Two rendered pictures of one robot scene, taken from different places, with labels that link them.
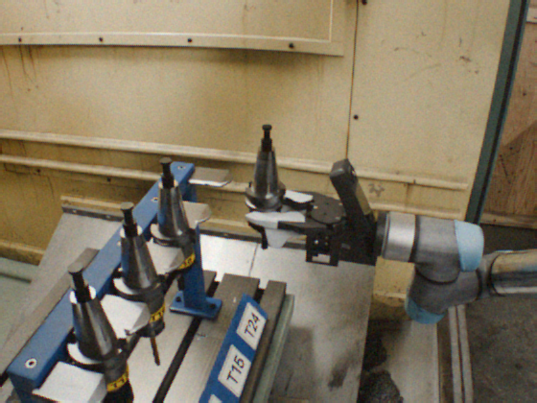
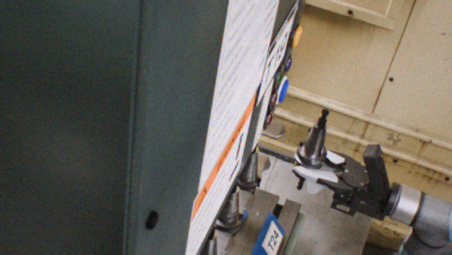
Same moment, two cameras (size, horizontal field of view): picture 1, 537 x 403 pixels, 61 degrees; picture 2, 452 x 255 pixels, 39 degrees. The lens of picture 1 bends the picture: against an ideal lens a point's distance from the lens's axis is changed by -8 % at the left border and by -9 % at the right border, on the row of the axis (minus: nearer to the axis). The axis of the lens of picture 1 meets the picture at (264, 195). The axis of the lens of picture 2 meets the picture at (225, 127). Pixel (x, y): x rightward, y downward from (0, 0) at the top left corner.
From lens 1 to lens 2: 61 cm
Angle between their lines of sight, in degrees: 10
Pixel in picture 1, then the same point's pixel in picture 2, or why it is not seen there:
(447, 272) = (437, 240)
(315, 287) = (322, 208)
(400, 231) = (407, 204)
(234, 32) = not seen: outside the picture
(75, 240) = not seen: hidden behind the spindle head
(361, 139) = (391, 98)
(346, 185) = (374, 165)
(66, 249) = not seen: hidden behind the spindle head
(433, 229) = (433, 208)
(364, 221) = (382, 190)
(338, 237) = (360, 198)
